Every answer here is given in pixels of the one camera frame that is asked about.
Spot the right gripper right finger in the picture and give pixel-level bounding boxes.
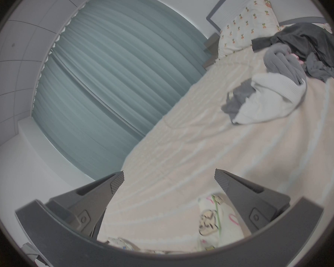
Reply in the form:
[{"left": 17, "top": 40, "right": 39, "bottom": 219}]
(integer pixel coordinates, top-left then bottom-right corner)
[{"left": 214, "top": 169, "right": 291, "bottom": 238}]

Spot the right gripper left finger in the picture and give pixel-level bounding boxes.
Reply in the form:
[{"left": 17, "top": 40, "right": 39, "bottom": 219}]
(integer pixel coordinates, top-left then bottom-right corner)
[{"left": 46, "top": 171, "right": 125, "bottom": 238}]

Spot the white printed pyjama top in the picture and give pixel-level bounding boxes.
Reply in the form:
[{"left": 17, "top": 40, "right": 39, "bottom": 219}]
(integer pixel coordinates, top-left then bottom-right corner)
[{"left": 106, "top": 193, "right": 251, "bottom": 255}]

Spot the bed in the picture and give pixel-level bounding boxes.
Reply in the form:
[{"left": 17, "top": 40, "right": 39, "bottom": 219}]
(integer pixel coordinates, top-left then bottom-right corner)
[{"left": 96, "top": 0, "right": 334, "bottom": 255}]

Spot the blue-green curtain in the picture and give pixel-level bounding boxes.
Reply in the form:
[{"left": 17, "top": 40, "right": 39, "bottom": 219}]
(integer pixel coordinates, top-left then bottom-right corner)
[
  {"left": 31, "top": 50, "right": 145, "bottom": 181},
  {"left": 51, "top": 0, "right": 209, "bottom": 134}
]

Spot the white garment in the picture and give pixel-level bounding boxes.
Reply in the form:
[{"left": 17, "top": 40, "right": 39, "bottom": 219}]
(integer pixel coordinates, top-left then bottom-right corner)
[{"left": 234, "top": 72, "right": 307, "bottom": 125}]

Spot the grey labelled garment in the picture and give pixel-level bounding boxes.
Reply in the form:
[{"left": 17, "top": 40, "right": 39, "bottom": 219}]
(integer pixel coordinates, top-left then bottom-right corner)
[{"left": 221, "top": 81, "right": 255, "bottom": 123}]

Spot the grey knit garment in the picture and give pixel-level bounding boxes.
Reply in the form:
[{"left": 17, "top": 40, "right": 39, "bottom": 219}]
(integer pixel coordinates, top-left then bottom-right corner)
[{"left": 264, "top": 44, "right": 307, "bottom": 85}]

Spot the dark grey garment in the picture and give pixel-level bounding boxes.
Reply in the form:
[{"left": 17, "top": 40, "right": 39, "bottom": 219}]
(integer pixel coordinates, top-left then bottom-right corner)
[{"left": 305, "top": 52, "right": 334, "bottom": 88}]

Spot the grey and white bedside table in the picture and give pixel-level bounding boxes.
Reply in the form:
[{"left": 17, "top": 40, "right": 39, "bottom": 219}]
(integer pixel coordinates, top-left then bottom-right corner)
[{"left": 203, "top": 32, "right": 222, "bottom": 69}]

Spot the white printed pillow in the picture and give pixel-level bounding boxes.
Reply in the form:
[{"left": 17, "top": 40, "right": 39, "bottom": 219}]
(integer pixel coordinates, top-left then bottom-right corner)
[{"left": 218, "top": 0, "right": 280, "bottom": 60}]

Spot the black garment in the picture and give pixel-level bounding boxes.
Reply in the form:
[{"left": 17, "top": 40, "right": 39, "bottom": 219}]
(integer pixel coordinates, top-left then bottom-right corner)
[{"left": 252, "top": 22, "right": 334, "bottom": 66}]

